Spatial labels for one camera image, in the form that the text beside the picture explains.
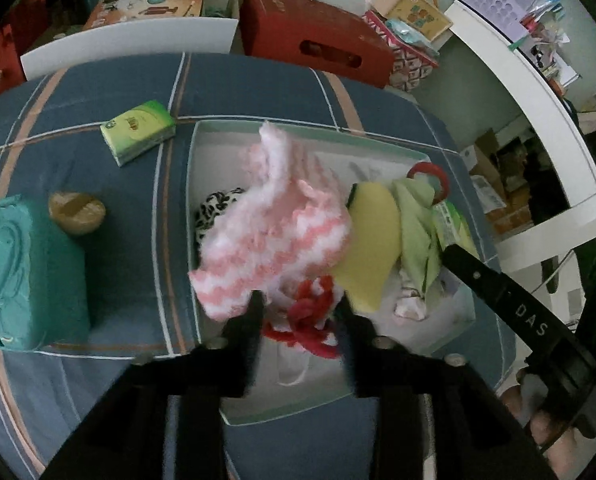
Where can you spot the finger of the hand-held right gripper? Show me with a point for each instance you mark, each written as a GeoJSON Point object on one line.
{"type": "Point", "coordinates": [487, 282]}

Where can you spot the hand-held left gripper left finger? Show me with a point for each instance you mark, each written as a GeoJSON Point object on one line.
{"type": "Point", "coordinates": [250, 350]}

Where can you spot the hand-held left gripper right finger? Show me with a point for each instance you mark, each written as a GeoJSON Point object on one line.
{"type": "Point", "coordinates": [353, 360]}

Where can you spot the green tissue packet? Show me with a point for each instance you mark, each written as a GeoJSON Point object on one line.
{"type": "Point", "coordinates": [455, 225]}
{"type": "Point", "coordinates": [138, 130]}

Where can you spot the red white yarn toy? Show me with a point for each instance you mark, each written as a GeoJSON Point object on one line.
{"type": "Point", "coordinates": [305, 310]}

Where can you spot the light green cloth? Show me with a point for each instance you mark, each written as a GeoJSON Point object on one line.
{"type": "Point", "coordinates": [417, 240]}

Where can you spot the yellow green sponge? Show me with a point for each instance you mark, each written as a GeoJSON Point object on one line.
{"type": "Point", "coordinates": [372, 240]}

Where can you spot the pink white knit cloth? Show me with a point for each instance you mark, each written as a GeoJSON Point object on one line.
{"type": "Point", "coordinates": [278, 230]}

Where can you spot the leopard print cloth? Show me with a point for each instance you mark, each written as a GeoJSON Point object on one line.
{"type": "Point", "coordinates": [218, 205]}

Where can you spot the white box with green rim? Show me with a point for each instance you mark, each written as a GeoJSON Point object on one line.
{"type": "Point", "coordinates": [218, 155]}

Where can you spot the person's right hand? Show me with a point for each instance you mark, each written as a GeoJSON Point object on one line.
{"type": "Point", "coordinates": [547, 432]}

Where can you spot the brown cardboard box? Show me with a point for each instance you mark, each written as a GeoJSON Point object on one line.
{"type": "Point", "coordinates": [487, 170]}

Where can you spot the blue plaid bed sheet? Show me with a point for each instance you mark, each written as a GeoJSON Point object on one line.
{"type": "Point", "coordinates": [128, 240]}

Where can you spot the white shelf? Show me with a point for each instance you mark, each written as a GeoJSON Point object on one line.
{"type": "Point", "coordinates": [527, 85]}

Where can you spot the tan round lid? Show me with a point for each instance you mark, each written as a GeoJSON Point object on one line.
{"type": "Point", "coordinates": [75, 215]}

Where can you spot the red white patterned box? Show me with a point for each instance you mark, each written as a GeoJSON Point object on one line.
{"type": "Point", "coordinates": [407, 67]}

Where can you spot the teal tissue pack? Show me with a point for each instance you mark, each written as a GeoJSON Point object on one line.
{"type": "Point", "coordinates": [28, 270]}

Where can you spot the pile of papers and pens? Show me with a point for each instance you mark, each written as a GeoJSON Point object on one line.
{"type": "Point", "coordinates": [547, 35]}

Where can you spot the white bed board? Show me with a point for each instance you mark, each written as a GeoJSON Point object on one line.
{"type": "Point", "coordinates": [128, 40]}

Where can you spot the white open carton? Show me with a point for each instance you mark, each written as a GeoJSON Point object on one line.
{"type": "Point", "coordinates": [228, 0]}

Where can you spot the colourful printed toy box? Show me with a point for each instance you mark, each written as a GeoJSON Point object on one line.
{"type": "Point", "coordinates": [148, 7]}

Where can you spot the dark red open box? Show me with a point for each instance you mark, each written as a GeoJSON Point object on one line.
{"type": "Point", "coordinates": [33, 25]}

